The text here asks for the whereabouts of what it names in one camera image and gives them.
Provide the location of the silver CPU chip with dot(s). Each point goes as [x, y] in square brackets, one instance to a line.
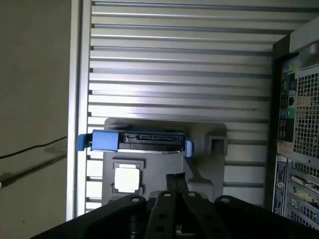
[126, 178]

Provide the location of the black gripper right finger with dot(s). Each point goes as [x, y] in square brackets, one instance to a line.
[197, 211]

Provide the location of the hard disk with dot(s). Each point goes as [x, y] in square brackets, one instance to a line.
[104, 140]

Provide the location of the grey plastic parts rack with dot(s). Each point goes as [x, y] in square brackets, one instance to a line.
[199, 161]

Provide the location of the open black PC case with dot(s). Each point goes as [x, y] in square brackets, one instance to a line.
[306, 112]

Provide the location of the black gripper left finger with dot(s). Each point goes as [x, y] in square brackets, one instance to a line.
[162, 211]

